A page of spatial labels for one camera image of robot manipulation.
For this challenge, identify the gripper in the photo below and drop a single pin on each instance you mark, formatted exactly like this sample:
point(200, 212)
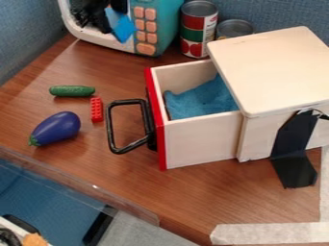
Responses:
point(99, 14)

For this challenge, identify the drawer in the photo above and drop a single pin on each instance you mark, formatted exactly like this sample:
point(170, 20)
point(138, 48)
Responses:
point(197, 137)

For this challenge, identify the blue toy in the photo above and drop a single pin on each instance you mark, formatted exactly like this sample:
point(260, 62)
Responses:
point(123, 28)

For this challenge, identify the toy microwave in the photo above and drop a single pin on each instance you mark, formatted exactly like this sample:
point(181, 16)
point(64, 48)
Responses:
point(156, 25)

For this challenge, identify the green toy cucumber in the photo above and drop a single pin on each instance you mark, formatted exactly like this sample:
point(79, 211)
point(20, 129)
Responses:
point(72, 91)

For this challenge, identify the red toy block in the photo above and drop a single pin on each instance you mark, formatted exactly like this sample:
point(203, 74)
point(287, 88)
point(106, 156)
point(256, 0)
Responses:
point(97, 109)

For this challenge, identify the red and green can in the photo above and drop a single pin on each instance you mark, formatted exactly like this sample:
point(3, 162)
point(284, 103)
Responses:
point(198, 32)

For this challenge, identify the purple toy eggplant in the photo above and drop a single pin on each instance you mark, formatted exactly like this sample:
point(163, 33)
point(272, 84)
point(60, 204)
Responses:
point(56, 128)

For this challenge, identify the blue cloth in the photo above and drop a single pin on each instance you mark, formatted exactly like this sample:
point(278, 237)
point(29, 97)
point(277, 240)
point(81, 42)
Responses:
point(201, 101)

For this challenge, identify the silver can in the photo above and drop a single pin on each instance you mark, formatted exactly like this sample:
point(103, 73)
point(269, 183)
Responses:
point(233, 29)

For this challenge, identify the cabinet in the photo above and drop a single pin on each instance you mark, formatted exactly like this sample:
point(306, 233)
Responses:
point(274, 67)

